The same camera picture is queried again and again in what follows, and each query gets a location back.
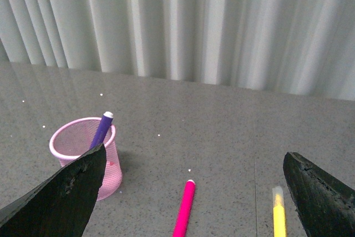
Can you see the pink mesh pen cup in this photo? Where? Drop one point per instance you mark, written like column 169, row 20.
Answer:
column 73, row 139

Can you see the pink marker pen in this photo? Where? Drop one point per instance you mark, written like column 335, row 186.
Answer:
column 185, row 209

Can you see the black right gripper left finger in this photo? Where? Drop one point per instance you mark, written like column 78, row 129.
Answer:
column 62, row 204

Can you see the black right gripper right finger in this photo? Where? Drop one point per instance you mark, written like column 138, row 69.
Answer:
column 324, row 204

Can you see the purple marker pen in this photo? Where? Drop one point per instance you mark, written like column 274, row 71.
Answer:
column 102, row 129

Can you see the white pleated curtain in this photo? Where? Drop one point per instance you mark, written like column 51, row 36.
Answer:
column 303, row 47

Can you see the yellow marker pen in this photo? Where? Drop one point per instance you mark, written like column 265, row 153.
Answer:
column 279, row 215

